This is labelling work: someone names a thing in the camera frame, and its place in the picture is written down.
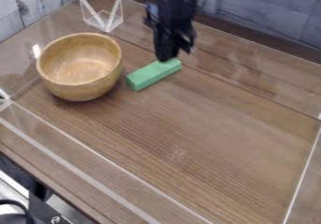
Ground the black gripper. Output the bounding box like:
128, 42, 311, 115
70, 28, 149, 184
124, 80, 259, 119
144, 0, 197, 62

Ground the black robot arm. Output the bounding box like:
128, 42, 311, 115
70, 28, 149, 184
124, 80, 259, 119
144, 0, 197, 62

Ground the wooden bowl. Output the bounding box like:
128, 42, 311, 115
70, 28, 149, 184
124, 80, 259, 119
36, 33, 122, 101

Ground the green rectangular block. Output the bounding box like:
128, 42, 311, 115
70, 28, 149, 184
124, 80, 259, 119
125, 58, 181, 91

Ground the clear acrylic corner bracket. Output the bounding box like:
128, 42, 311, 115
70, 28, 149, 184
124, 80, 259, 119
78, 0, 122, 33

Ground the clear acrylic enclosure wall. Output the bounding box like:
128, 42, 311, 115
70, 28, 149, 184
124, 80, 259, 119
0, 85, 318, 224

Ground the black metal clamp bracket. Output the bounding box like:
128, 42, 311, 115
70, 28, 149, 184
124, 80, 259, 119
29, 188, 81, 224

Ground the black cable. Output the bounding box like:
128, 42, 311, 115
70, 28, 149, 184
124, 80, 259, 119
0, 199, 30, 224

